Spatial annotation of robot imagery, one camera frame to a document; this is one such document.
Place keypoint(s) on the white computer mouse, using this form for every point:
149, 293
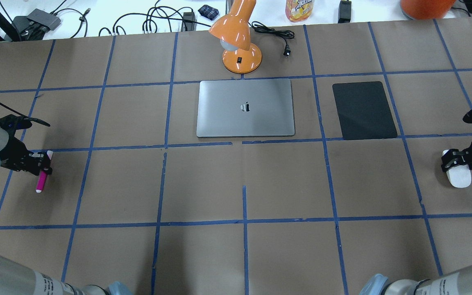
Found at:
460, 176

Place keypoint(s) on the dark blue small pouch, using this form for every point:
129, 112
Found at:
209, 12

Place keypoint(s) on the black power adapter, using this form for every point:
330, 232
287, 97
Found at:
344, 11

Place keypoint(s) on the yellow drink bottle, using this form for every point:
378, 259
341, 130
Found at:
298, 10

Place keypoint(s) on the orange bucket with lid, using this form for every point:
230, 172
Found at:
426, 9

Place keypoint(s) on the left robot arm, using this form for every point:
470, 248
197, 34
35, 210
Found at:
15, 278

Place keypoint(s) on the grey usb hub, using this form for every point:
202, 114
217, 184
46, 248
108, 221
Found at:
44, 18

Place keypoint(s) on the silver laptop notebook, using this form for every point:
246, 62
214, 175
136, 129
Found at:
245, 108

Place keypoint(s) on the orange desk lamp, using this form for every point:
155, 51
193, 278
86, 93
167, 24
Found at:
240, 56

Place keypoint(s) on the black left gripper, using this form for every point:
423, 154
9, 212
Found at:
10, 150

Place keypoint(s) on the pink marker pen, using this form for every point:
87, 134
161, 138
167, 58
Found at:
43, 175

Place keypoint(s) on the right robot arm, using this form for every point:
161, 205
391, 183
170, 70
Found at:
432, 240

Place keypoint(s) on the black mousepad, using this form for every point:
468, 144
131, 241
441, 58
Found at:
363, 111

